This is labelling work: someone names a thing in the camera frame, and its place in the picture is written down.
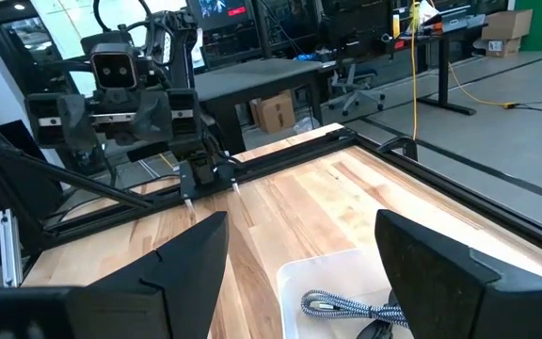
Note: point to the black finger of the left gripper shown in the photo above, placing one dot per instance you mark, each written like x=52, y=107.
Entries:
x=78, y=122
x=155, y=117

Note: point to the grey office chair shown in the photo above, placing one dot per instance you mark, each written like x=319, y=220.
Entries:
x=358, y=89

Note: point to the monitor with red graphics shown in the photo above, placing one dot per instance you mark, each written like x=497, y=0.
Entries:
x=219, y=11

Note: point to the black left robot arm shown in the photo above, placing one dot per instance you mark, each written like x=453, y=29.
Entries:
x=177, y=47

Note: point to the black aluminium table frame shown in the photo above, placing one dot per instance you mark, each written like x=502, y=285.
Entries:
x=294, y=157

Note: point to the clear plastic bag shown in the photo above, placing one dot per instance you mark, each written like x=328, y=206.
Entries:
x=307, y=125

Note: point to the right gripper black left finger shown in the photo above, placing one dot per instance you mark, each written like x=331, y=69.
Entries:
x=177, y=292

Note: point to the black table clamp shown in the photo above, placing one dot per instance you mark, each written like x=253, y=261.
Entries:
x=400, y=142

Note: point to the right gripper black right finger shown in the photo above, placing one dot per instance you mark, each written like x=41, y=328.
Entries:
x=440, y=282

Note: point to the grey desk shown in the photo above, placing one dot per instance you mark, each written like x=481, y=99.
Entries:
x=257, y=77

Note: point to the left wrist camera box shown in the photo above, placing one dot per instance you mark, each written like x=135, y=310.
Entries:
x=113, y=66

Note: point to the small labelled cardboard box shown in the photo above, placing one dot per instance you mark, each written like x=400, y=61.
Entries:
x=504, y=47

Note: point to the silver aluminium extrusion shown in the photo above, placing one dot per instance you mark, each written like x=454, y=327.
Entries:
x=10, y=249

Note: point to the large brown cardboard box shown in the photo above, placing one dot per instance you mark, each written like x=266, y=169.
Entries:
x=508, y=23

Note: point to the black standing desk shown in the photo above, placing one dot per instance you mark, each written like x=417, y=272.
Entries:
x=444, y=70

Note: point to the clear plastic bin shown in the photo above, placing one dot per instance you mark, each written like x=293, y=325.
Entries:
x=327, y=273

